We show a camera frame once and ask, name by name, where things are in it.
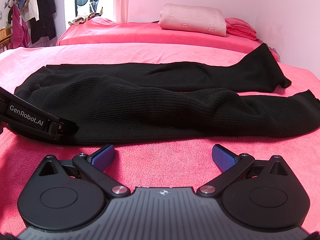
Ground black knit pants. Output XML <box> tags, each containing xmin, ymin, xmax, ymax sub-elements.
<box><xmin>15</xmin><ymin>44</ymin><xmax>319</xmax><ymax>145</ymax></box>

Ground magenta hanging jacket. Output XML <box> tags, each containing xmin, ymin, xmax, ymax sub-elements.
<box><xmin>12</xmin><ymin>4</ymin><xmax>31</xmax><ymax>49</ymax></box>

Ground wooden shelf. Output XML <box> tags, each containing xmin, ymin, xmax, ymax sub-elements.
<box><xmin>0</xmin><ymin>27</ymin><xmax>12</xmax><ymax>53</ymax></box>

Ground black hanging coat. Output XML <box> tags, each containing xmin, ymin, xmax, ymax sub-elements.
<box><xmin>30</xmin><ymin>0</ymin><xmax>56</xmax><ymax>43</ymax></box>

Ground white hanging shirt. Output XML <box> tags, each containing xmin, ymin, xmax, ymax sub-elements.
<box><xmin>18</xmin><ymin>0</ymin><xmax>40</xmax><ymax>22</ymax></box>

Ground beige cloth on bed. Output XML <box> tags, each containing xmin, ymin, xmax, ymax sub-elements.
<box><xmin>68</xmin><ymin>12</ymin><xmax>102</xmax><ymax>26</ymax></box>

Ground far bed pink cover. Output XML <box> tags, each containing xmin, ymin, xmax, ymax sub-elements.
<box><xmin>57</xmin><ymin>16</ymin><xmax>261</xmax><ymax>54</ymax></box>

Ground pink curtain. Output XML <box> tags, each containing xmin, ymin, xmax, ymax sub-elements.
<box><xmin>113</xmin><ymin>0</ymin><xmax>131</xmax><ymax>23</ymax></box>

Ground folded red blanket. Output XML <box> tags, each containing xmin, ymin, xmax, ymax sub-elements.
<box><xmin>225</xmin><ymin>17</ymin><xmax>258</xmax><ymax>41</ymax></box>

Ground pink folded quilt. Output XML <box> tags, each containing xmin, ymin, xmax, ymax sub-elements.
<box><xmin>158</xmin><ymin>3</ymin><xmax>226</xmax><ymax>36</ymax></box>

